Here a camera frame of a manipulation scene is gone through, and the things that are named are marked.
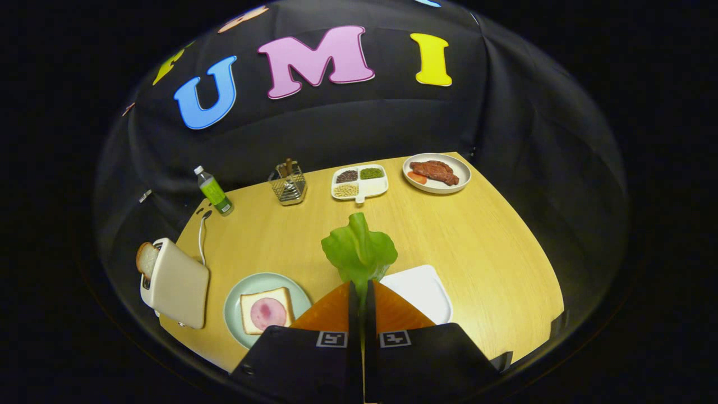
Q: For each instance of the pile of green beans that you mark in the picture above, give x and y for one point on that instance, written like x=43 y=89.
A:
x=371 y=173

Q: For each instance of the green label plastic bottle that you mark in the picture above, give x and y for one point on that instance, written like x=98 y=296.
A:
x=216 y=193

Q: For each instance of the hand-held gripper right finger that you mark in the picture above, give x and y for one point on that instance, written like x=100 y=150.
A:
x=369 y=320

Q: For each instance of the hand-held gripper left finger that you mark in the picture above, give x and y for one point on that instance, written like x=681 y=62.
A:
x=354 y=320

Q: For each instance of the pile of pale beans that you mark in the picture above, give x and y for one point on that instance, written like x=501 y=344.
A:
x=346 y=191

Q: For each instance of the orange carrot slice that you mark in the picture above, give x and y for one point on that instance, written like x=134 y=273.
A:
x=417 y=177

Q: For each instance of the white round plate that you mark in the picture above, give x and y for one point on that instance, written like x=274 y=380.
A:
x=459 y=169

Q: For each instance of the pink ham slice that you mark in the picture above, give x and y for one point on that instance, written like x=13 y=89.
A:
x=268 y=313

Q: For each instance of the pile of brown beans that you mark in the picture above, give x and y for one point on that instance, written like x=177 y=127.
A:
x=347 y=176

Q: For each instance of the brown meat steak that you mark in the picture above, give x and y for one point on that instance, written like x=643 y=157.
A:
x=435 y=170

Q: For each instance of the toasted bread slice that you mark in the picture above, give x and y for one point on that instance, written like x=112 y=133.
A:
x=146 y=259

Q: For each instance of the pale green round plate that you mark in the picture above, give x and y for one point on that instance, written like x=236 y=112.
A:
x=241 y=297

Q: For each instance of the white divided dish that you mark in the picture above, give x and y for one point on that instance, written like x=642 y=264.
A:
x=376 y=186

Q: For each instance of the white bread slice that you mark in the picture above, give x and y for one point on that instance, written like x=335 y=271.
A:
x=248 y=300

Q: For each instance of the small silver clip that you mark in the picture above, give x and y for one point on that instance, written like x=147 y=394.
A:
x=145 y=195

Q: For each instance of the green lettuce leaf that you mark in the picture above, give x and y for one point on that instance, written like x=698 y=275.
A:
x=359 y=252

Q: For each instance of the black backdrop cloth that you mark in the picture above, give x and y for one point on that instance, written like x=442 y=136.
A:
x=348 y=129

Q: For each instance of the white square plate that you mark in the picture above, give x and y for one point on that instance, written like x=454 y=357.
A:
x=420 y=292

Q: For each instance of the white toaster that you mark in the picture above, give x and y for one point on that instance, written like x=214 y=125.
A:
x=179 y=286

